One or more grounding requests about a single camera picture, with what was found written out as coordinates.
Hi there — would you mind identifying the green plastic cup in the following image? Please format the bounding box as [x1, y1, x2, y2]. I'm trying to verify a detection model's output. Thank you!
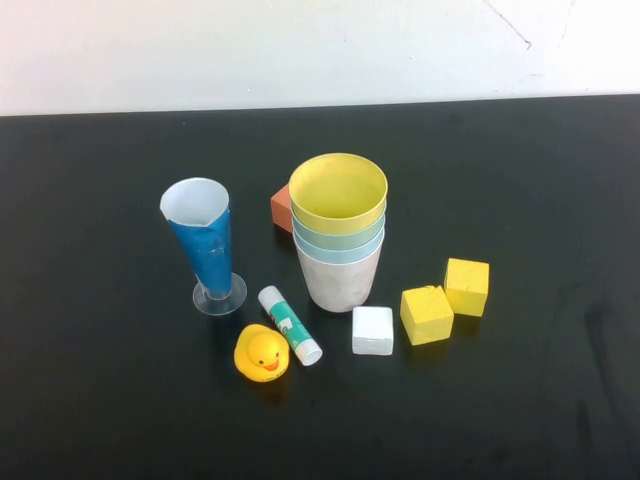
[290, 212, 389, 252]

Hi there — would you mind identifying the blue plastic cup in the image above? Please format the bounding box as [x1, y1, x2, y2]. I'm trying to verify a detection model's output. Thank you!
[293, 227, 386, 265]

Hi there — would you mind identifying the yellow plastic cup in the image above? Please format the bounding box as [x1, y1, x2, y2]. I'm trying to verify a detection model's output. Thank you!
[288, 153, 389, 236]

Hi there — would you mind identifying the pink plastic cup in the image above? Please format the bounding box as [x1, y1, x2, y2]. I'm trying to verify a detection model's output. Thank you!
[295, 234, 385, 314]

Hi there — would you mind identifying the orange-red cube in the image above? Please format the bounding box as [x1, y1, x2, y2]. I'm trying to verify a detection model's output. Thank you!
[270, 182, 296, 234]

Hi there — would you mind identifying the white green glue stick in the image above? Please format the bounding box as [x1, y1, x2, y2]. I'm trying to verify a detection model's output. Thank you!
[257, 285, 324, 368]

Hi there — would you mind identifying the white block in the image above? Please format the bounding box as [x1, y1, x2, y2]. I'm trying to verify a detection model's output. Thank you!
[351, 305, 395, 357]

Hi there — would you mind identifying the blue-taped conical measuring glass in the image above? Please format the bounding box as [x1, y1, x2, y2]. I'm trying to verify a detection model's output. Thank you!
[159, 176, 249, 317]

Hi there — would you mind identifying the yellow rubber duck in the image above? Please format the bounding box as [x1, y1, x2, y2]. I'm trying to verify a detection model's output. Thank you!
[233, 323, 291, 384]

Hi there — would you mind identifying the yellow cube with chipped edge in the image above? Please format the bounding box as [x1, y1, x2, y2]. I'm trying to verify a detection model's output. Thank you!
[399, 285, 455, 346]

